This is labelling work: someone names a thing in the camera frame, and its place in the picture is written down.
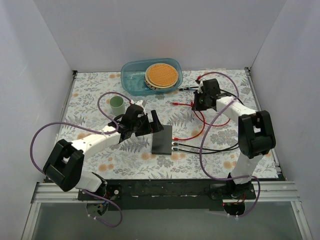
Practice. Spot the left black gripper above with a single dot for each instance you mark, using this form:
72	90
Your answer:
146	124

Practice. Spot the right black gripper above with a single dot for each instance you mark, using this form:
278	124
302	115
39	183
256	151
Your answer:
200	100

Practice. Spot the black network switch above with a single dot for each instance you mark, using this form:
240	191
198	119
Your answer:
162	141

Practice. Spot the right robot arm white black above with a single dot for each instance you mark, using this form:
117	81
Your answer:
255	134

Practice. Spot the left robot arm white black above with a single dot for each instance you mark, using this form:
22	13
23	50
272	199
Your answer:
65	163

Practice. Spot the floral table mat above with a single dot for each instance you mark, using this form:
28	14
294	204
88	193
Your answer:
203	146

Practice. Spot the green cup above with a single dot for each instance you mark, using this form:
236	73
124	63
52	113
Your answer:
117	105

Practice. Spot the blue plastic container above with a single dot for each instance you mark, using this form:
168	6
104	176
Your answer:
133	77

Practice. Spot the round woven coaster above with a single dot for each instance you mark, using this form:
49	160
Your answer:
161	76

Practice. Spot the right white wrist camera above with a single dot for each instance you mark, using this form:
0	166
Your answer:
200	86

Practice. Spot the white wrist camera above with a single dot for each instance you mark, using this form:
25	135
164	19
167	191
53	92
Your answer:
200	86
140	103

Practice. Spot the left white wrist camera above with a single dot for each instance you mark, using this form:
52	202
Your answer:
140	103

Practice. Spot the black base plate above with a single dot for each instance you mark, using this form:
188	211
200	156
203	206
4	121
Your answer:
162	194

